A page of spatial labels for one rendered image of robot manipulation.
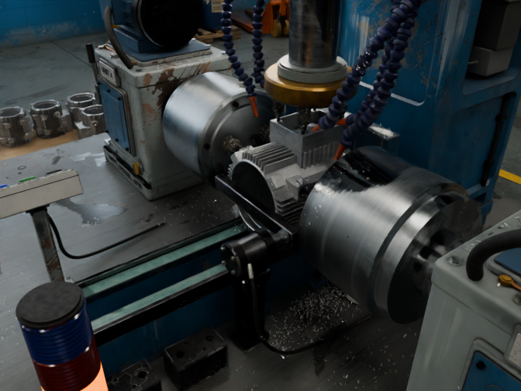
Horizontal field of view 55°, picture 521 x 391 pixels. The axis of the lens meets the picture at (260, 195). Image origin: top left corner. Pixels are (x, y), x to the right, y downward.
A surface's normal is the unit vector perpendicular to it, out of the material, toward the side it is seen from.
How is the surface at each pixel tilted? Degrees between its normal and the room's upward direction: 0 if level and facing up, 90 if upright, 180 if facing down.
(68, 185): 65
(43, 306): 0
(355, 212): 51
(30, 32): 90
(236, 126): 90
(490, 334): 89
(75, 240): 0
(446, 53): 90
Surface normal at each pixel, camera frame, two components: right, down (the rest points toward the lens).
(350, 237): -0.74, -0.07
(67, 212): 0.00, -0.85
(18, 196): 0.54, 0.02
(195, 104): -0.55, -0.41
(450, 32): -0.81, 0.31
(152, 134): 0.59, 0.43
